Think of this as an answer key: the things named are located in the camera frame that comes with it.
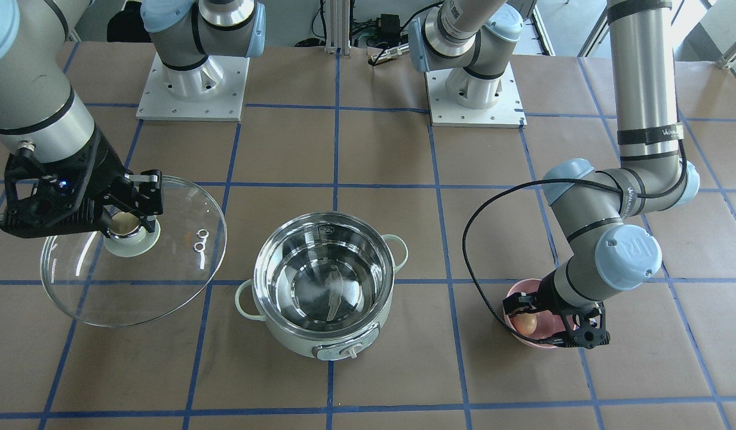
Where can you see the white electric cooking pot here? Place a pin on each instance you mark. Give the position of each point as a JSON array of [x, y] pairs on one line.
[[323, 285]]

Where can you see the black power adapter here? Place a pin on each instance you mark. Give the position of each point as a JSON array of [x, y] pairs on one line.
[[388, 28]]

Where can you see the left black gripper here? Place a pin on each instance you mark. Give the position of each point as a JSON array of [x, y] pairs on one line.
[[545, 295]]

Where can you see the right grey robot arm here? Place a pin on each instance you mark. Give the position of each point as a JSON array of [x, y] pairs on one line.
[[39, 109]]

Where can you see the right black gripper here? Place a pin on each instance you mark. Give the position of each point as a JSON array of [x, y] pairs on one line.
[[109, 166]]

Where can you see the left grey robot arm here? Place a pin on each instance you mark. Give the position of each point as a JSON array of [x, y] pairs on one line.
[[474, 41]]

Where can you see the aluminium frame post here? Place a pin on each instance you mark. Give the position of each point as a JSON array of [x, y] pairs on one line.
[[338, 27]]

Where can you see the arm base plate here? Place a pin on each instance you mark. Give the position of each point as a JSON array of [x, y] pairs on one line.
[[212, 92], [459, 99]]

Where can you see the glass pot lid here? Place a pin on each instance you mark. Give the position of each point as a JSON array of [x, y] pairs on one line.
[[126, 280]]

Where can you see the pink bowl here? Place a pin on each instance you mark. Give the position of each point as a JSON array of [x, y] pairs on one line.
[[545, 323]]

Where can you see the brown egg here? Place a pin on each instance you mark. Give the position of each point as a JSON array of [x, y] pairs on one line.
[[525, 324]]

